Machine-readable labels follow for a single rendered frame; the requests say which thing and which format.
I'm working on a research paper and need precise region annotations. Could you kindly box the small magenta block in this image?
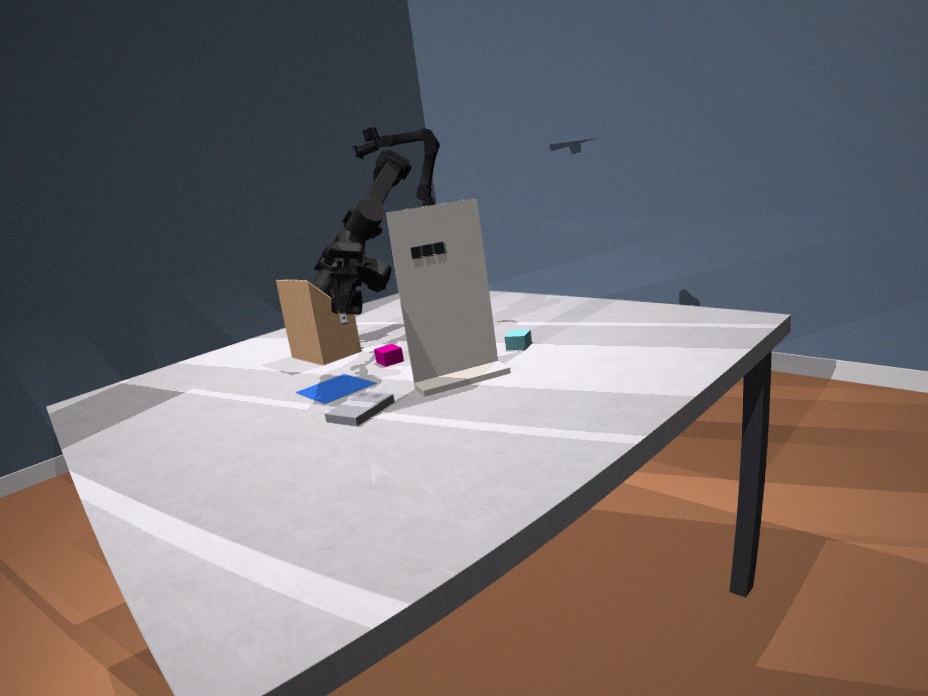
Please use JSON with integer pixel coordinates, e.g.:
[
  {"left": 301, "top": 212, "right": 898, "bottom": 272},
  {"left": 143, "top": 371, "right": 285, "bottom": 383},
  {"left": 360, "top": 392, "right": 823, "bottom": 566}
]
[{"left": 374, "top": 344, "right": 404, "bottom": 367}]

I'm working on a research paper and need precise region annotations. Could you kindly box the blue square mat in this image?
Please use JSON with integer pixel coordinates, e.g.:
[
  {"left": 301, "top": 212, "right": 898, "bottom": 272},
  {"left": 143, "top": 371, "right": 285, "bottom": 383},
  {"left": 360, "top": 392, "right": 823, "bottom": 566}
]
[{"left": 297, "top": 374, "right": 377, "bottom": 404}]

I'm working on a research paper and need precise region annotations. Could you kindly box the small teal block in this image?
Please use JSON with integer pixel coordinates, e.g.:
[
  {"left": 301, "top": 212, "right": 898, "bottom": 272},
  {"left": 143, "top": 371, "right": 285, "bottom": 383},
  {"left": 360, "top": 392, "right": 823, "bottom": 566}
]
[{"left": 504, "top": 329, "right": 532, "bottom": 350}]

